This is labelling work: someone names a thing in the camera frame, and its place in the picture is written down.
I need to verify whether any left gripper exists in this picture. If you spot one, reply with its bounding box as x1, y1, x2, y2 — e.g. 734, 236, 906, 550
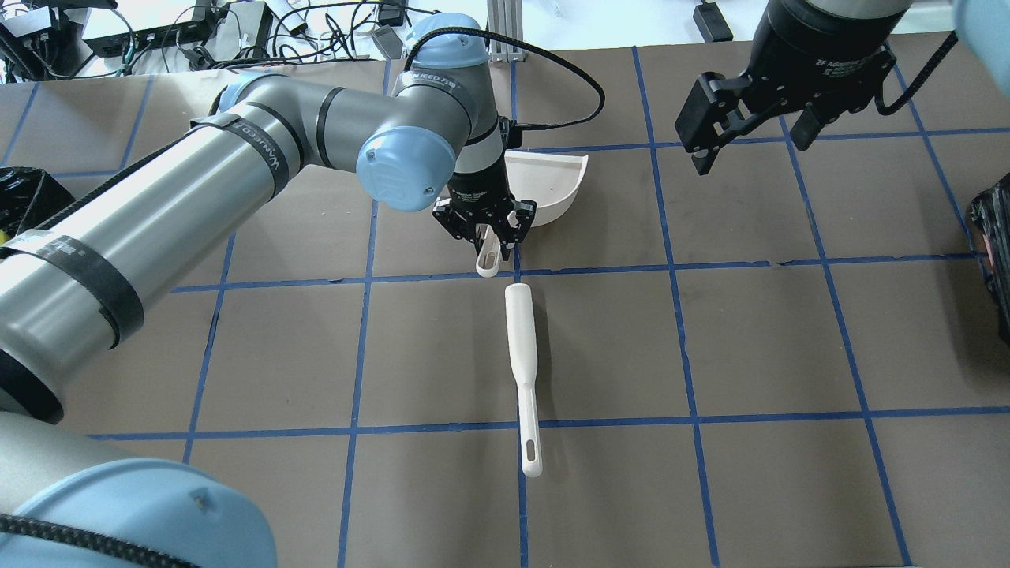
432, 189, 537, 256

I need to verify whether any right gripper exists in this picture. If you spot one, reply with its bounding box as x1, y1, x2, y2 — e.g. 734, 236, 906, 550
675, 35, 897, 176

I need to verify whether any white plastic dustpan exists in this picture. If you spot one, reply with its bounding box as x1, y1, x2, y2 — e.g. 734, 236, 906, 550
475, 150, 590, 278

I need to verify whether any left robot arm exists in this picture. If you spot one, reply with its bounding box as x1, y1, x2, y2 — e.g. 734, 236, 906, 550
2, 12, 537, 567

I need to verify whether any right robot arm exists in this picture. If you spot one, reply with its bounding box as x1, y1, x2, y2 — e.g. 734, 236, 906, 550
675, 1, 1009, 176

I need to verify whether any black power adapter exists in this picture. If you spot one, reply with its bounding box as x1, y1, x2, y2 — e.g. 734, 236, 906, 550
692, 1, 735, 43

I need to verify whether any black power strip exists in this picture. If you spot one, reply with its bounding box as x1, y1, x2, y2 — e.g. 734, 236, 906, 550
83, 4, 273, 58

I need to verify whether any aluminium frame post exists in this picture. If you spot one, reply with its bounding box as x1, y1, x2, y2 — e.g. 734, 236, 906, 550
484, 0, 527, 62

